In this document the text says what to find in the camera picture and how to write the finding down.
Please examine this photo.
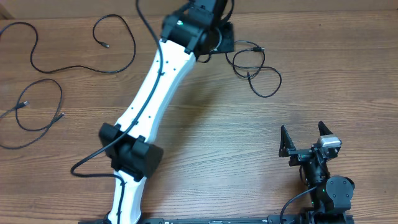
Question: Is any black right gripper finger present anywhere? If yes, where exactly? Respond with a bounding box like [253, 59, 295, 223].
[279, 125, 295, 157]
[318, 121, 333, 136]

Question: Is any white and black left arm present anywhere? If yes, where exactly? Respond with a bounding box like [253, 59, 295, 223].
[99, 0, 234, 223]

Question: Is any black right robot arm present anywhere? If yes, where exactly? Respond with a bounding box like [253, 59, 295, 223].
[279, 121, 355, 224]

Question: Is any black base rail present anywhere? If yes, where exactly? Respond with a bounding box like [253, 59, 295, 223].
[78, 215, 354, 224]

